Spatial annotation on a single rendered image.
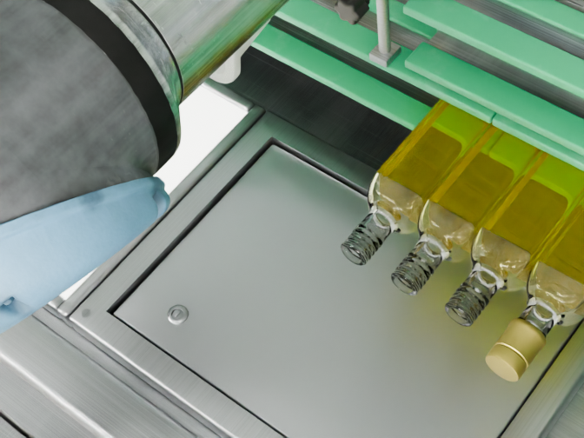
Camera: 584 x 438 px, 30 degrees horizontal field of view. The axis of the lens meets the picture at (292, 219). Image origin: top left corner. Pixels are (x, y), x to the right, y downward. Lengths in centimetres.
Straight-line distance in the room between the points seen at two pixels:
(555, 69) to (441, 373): 32
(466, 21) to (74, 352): 52
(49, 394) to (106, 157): 71
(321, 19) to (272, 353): 35
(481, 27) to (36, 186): 62
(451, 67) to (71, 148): 66
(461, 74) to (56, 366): 51
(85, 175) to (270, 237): 74
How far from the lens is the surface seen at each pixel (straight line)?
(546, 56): 98
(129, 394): 113
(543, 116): 103
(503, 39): 99
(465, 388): 109
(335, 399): 109
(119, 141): 47
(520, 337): 96
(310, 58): 121
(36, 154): 45
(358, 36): 113
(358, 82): 118
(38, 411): 117
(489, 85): 105
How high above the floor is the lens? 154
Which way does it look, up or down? 23 degrees down
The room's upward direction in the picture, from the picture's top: 138 degrees counter-clockwise
